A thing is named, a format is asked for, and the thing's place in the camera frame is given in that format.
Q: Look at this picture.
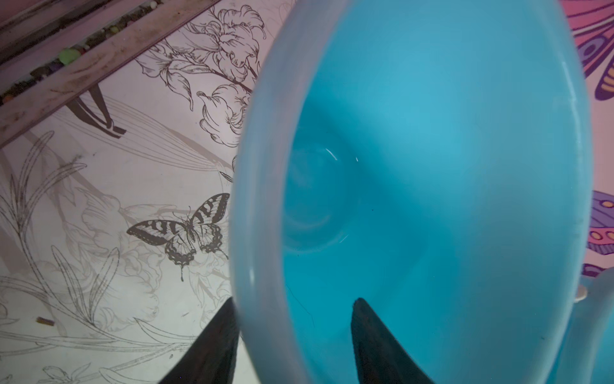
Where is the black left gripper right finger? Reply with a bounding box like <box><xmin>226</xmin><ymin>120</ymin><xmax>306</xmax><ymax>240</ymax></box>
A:
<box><xmin>351</xmin><ymin>298</ymin><xmax>433</xmax><ymax>384</ymax></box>

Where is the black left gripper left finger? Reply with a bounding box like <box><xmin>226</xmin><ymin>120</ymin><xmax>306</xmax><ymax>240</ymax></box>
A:
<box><xmin>159</xmin><ymin>298</ymin><xmax>239</xmax><ymax>384</ymax></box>

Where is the light blue bucket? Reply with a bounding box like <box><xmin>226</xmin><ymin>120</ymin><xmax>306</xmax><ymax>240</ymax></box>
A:
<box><xmin>551</xmin><ymin>269</ymin><xmax>613</xmax><ymax>383</ymax></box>
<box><xmin>230</xmin><ymin>1</ymin><xmax>593</xmax><ymax>383</ymax></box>

